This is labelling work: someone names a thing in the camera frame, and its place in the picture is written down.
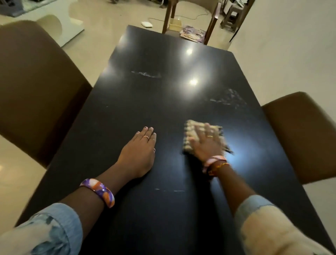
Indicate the person's left hand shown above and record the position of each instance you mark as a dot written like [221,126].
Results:
[139,155]

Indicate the person's right hand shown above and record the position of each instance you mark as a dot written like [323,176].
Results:
[208,148]

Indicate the striped cloth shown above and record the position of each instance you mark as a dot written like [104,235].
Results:
[190,126]

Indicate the brown chair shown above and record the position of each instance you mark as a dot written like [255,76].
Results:
[36,92]
[307,136]

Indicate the person's right forearm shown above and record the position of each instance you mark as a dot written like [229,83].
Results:
[262,228]

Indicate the person's left forearm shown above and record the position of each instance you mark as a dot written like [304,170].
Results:
[65,215]

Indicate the white purple bangle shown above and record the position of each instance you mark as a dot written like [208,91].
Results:
[214,159]

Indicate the orange purple bangle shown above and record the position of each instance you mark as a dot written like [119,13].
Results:
[99,190]

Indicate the black table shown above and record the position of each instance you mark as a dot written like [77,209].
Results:
[157,105]

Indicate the wooden beige armchair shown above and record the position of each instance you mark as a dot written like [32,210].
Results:
[211,26]

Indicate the cream plastic basket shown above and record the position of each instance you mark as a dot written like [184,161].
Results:
[175,25]

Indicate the white flat floor box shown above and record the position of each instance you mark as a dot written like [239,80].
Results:
[146,24]

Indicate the wooden stool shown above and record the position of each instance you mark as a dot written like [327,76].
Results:
[233,13]

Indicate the white coffee table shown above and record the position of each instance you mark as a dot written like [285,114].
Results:
[65,26]

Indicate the grey tray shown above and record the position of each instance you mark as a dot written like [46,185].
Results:
[10,8]

